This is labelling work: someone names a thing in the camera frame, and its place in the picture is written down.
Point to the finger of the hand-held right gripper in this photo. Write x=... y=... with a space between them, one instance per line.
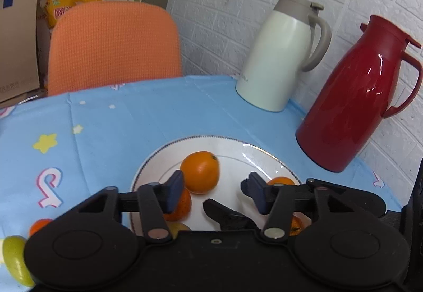
x=224 y=212

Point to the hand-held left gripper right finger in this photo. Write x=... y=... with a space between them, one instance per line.
x=256 y=192

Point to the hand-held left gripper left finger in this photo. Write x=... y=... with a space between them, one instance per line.
x=173 y=191

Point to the tangerine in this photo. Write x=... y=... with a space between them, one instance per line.
x=183 y=206
x=295 y=226
x=39 y=226

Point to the large orange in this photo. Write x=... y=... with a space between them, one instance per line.
x=281 y=180
x=200 y=172

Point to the green jujube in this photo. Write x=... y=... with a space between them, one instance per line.
x=178 y=229
x=15 y=260

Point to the white plate with blue rim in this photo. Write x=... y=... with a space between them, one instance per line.
x=228 y=159

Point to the blue cartoon print tablecloth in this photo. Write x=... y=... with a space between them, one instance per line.
x=115 y=120

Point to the red thermos jug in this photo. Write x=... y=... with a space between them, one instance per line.
x=347 y=97

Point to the white thermos jug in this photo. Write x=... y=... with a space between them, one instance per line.
x=274 y=57

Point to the orange mesh chair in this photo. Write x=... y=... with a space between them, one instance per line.
x=112 y=47

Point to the brown cardboard box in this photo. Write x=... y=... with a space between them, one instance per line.
x=16 y=47

